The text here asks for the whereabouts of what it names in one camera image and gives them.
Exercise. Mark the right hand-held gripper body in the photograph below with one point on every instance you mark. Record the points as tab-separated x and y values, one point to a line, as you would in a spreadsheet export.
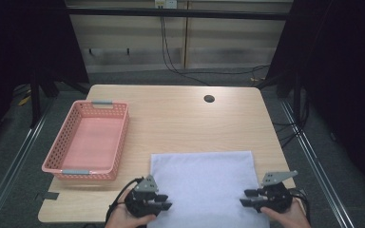
275	196

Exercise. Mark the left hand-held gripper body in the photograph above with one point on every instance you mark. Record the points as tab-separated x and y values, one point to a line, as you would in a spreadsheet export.
139	202

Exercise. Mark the white towel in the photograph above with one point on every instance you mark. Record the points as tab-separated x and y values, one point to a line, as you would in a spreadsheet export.
202	183

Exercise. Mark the pink plastic basket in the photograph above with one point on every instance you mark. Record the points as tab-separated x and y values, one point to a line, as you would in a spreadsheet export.
88	145

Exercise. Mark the person's left hand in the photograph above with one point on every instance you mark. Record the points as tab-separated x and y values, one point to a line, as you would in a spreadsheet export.
123	220

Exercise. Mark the person's right hand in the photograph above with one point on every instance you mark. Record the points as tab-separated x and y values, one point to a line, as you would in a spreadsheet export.
293	218

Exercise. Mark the dark grey tape piece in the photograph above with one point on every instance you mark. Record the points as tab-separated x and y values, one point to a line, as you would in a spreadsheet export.
50	195

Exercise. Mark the black stand leg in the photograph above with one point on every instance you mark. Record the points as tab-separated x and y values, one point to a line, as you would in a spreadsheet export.
297	98
35	104

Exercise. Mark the round black table grommet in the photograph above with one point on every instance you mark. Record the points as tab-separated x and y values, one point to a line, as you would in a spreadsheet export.
209	98

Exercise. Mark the black curtain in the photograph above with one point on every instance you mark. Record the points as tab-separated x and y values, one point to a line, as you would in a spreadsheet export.
19	47
345	79

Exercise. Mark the yellow item on floor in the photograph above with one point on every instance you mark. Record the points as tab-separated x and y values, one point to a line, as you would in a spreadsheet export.
24	100

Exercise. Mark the black horizontal bar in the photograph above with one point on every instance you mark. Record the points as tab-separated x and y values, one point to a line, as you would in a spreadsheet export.
202	13

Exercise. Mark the metal floor rail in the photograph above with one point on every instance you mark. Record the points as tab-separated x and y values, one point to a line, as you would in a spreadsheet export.
316	164
12	171

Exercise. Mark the white wall socket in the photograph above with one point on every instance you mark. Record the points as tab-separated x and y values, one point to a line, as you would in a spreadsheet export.
165	3

